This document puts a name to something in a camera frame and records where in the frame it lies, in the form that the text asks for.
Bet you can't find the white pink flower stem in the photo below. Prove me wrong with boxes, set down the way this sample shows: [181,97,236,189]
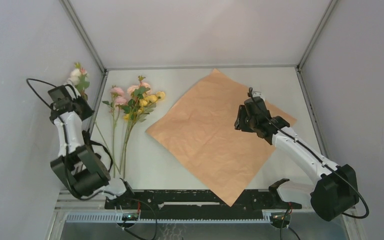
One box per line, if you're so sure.
[67,62,118,175]

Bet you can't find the yellow flower stem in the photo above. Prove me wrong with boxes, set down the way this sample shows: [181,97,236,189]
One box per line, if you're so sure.
[119,91,166,179]

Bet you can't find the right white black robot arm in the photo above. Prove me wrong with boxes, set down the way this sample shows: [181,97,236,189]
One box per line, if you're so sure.
[234,95,370,222]

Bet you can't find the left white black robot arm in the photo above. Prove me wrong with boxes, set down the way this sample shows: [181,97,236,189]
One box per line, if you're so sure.
[48,84,137,209]

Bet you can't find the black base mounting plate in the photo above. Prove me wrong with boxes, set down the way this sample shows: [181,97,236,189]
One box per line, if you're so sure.
[104,189,302,221]

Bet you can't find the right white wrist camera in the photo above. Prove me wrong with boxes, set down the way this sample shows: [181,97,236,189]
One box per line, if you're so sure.
[251,91,266,101]

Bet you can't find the aluminium frame rail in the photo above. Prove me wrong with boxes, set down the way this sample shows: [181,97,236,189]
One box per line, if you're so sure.
[54,188,356,213]

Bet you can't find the white slotted cable duct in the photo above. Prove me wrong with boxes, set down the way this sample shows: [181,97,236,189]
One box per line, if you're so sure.
[65,211,283,224]

